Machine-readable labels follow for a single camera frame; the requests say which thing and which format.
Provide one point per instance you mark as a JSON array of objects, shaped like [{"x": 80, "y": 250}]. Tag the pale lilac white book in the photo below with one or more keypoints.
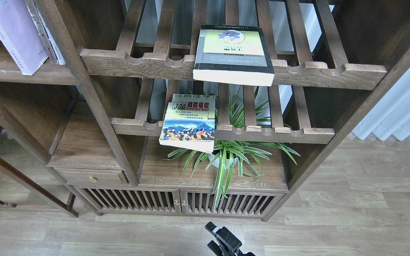
[{"x": 20, "y": 37}]

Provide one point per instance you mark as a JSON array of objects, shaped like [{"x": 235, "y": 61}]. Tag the white curtain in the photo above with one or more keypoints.
[{"x": 391, "y": 115}]

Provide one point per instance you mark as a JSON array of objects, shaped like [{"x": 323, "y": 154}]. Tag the yellow grey thick book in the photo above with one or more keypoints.
[{"x": 233, "y": 54}]

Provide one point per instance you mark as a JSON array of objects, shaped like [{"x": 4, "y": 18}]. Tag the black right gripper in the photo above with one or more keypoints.
[{"x": 228, "y": 244}]

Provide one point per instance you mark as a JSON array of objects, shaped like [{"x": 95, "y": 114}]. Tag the green blue illustrated book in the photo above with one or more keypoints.
[{"x": 190, "y": 123}]

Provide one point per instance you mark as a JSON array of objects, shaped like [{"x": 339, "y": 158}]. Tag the white standing book on shelf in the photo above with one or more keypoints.
[{"x": 49, "y": 43}]

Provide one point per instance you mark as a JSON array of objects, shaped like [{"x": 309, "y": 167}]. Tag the dark wooden bookshelf unit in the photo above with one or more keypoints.
[{"x": 92, "y": 117}]

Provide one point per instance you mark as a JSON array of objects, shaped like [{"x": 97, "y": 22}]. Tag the green spider plant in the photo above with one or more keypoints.
[{"x": 231, "y": 154}]

